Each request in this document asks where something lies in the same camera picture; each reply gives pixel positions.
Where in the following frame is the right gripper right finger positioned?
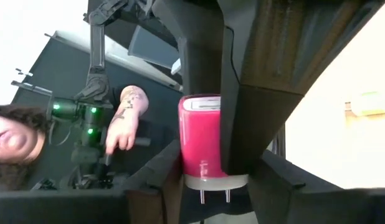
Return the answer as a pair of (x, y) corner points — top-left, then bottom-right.
(248, 150), (385, 224)

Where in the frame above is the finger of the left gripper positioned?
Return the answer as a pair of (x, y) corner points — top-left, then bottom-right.
(151, 0), (226, 96)
(217, 0), (385, 175)

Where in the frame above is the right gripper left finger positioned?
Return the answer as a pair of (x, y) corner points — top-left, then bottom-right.
(0, 139), (184, 224)

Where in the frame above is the pink wall charger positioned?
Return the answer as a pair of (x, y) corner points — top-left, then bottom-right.
(178, 94), (249, 205)

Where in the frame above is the person's forearm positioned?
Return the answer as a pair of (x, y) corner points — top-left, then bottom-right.
(110, 85), (150, 125)

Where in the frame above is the grey screen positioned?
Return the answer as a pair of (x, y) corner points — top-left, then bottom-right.
(127, 24), (181, 70)

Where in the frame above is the person's hand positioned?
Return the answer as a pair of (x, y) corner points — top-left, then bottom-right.
(105, 119), (140, 156)

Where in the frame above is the person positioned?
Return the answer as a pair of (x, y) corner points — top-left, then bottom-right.
(0, 104), (52, 191)

